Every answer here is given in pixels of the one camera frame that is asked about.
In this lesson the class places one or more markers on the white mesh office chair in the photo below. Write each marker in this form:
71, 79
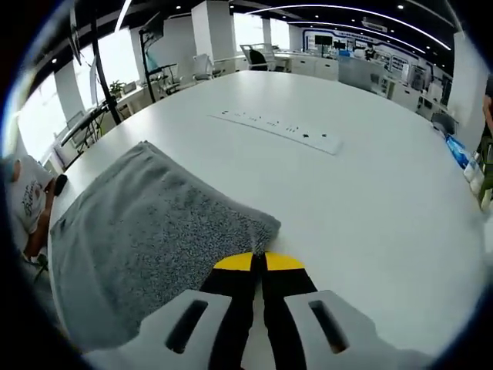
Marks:
203, 67

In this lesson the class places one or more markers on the grey partition panel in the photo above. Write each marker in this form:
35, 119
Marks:
360, 75

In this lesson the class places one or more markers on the white office chair black back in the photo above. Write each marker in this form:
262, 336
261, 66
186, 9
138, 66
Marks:
256, 58

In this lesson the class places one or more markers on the black rounded object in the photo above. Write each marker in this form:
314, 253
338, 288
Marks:
61, 184

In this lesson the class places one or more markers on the white table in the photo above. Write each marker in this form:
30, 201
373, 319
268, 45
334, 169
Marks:
346, 212

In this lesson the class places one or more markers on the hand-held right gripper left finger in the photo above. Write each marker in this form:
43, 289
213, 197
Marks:
231, 293

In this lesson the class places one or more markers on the blue packet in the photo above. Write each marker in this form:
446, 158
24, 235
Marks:
459, 150

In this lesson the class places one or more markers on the small potted plant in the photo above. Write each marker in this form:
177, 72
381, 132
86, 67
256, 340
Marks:
116, 88

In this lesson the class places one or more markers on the black monitor on tripod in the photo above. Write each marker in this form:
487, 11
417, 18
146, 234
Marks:
151, 29

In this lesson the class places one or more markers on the grey towel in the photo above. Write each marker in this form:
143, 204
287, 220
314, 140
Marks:
146, 231

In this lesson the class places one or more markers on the white recessed power strip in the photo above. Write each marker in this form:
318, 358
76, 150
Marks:
308, 140

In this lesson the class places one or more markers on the operator in white shirt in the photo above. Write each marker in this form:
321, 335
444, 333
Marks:
27, 200

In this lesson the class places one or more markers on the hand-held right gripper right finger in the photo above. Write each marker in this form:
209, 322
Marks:
287, 293

